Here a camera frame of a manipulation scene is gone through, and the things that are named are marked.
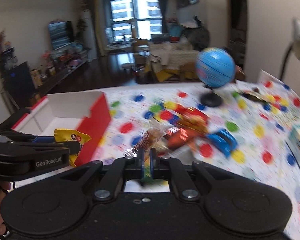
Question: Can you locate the clear cracker snack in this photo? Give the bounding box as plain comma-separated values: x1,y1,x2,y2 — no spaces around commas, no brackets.
124,117,168,160

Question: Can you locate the yellow snack packet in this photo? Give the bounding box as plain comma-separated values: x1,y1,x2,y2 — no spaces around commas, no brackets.
53,128,91,167

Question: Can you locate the shiny copper foil snack bag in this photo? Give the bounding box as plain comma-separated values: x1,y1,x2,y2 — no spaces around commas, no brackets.
165,127,200,150

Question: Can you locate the red popcorn snack bag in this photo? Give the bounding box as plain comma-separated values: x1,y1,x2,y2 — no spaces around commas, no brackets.
177,107,209,134

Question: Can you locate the blue chocolate snack packet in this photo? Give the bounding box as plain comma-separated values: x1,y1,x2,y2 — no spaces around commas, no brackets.
206,128,238,158

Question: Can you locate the long dark tv cabinet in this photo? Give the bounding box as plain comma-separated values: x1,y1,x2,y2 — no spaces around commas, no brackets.
2,49,88,108

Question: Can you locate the red and white cardboard box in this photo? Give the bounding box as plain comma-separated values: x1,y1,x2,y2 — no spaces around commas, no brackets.
12,90,111,166

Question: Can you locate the sofa with cream cover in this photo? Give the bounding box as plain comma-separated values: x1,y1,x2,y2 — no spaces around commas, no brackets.
145,42,199,82

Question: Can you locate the flat screen television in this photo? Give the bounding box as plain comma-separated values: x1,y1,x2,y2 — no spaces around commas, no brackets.
47,21,75,50

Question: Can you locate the balloon birthday tablecloth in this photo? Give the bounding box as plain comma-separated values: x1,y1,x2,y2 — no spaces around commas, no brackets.
14,69,300,240

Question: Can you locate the blue desk globe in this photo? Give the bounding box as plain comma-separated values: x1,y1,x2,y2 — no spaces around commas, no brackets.
195,47,236,107

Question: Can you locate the green gold snack wrapper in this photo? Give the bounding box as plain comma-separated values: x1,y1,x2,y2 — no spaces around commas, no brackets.
239,90,268,105

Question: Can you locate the grey desk lamp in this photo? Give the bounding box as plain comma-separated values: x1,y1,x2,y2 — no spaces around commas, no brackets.
279,18,300,81

